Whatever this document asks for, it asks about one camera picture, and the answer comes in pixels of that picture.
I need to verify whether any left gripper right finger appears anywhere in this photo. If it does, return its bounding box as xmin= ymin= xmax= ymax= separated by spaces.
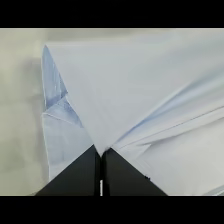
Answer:
xmin=101 ymin=147 xmax=169 ymax=197

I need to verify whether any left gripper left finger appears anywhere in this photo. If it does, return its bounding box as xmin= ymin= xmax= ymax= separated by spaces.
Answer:
xmin=35 ymin=143 xmax=102 ymax=197

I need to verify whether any light blue shirt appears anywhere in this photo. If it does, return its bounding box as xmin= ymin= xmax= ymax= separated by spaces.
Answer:
xmin=40 ymin=29 xmax=224 ymax=197

